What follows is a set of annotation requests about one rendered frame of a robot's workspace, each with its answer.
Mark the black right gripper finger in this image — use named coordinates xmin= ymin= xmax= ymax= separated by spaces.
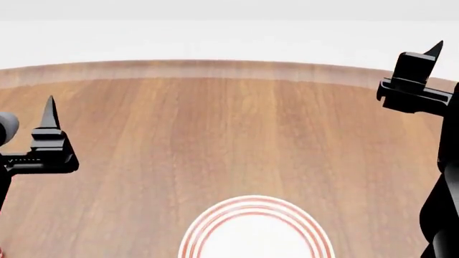
xmin=391 ymin=39 xmax=445 ymax=92

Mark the grey cylinder on left gripper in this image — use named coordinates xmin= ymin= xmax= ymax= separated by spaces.
xmin=0 ymin=111 xmax=20 ymax=148

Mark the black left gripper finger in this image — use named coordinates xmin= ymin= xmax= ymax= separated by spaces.
xmin=29 ymin=95 xmax=68 ymax=152

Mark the white plate with red rings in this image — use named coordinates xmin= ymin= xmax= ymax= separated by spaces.
xmin=177 ymin=194 xmax=336 ymax=258

